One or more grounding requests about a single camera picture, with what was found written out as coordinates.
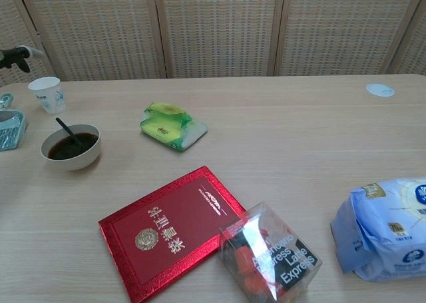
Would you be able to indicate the blue wet wipes pack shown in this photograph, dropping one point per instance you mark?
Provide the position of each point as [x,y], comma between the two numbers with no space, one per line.
[382,223]

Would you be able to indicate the white round grommet cover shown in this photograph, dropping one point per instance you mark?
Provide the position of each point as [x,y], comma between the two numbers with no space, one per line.
[379,90]

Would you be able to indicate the white bowl of dark liquid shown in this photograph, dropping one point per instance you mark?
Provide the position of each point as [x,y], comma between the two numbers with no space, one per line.
[76,160]

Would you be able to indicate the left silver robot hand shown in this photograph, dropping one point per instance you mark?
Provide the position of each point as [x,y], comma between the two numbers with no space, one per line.
[13,56]

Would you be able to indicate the white printed paper cup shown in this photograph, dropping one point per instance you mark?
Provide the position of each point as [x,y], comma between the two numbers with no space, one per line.
[50,100]

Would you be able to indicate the red certificate book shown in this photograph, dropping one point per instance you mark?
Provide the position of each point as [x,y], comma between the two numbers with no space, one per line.
[173,223]

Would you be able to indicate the green snack packet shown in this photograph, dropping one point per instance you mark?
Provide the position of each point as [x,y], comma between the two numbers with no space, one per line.
[163,130]

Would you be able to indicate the black plastic spoon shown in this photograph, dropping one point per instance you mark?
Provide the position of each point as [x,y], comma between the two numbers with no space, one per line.
[65,127]

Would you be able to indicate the clear coffee capsule box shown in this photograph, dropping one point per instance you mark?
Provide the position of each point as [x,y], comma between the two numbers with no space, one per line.
[283,256]

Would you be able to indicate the teal dustpan and brush set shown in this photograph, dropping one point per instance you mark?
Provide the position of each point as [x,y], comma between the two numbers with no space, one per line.
[10,136]

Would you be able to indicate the woven wooden screen panel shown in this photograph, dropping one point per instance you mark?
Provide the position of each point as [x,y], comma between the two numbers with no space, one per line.
[13,23]
[219,30]
[342,30]
[100,33]
[416,43]

